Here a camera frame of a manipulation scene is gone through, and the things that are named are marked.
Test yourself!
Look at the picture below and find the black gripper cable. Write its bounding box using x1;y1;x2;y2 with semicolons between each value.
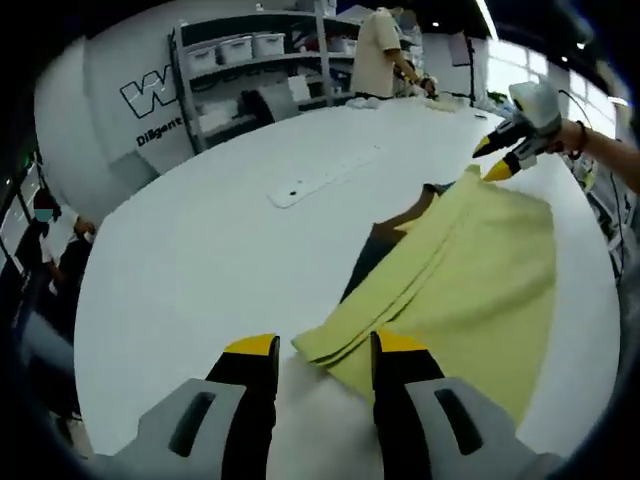
556;88;629;284

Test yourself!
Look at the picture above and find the grey metal shelf unit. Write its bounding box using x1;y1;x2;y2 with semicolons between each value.
169;9;361;151

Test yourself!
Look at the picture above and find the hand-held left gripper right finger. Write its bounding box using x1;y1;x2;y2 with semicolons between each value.
369;327;522;462

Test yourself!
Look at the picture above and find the ceiling light strip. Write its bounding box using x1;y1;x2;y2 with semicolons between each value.
476;0;500;40

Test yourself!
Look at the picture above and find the person's right hand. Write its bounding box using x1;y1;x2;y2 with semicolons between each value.
546;118;585;157

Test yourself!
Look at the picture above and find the white crumpled cloth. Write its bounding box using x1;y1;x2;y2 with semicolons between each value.
346;93;382;112

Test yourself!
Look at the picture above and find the black tripod stand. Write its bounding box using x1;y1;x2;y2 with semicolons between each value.
463;28;480;107

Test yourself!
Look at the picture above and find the yellow garment with coloured sleeves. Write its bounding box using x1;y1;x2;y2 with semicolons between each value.
291;164;560;440

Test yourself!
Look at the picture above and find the white storage bin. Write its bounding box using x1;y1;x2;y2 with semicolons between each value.
218;36;255;65
253;31;287;57
186;43;220;72

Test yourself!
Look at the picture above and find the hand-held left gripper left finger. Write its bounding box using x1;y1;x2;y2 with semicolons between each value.
112;333;281;462

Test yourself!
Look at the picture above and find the beige cloth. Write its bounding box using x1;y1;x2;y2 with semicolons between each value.
428;96;467;115

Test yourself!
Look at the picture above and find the white table cable cover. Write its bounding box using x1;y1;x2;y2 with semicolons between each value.
266;143;385;211

